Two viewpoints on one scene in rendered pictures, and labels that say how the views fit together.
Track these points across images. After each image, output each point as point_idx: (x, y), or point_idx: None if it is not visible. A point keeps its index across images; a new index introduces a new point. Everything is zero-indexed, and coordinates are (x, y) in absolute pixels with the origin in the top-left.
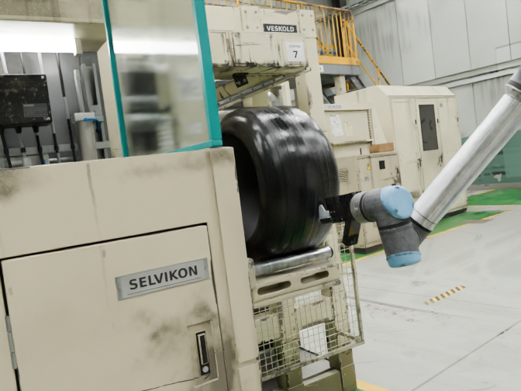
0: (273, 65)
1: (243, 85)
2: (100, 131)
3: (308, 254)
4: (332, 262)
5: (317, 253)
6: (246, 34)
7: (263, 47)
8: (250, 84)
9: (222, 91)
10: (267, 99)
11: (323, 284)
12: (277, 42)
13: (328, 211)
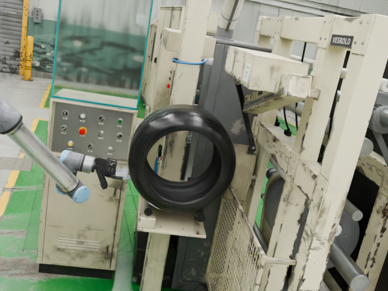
0: (239, 81)
1: (260, 94)
2: (198, 98)
3: (145, 201)
4: (142, 216)
5: (144, 204)
6: (239, 52)
7: (240, 65)
8: (262, 95)
9: (254, 95)
10: (308, 116)
11: (137, 221)
12: (245, 61)
13: (117, 168)
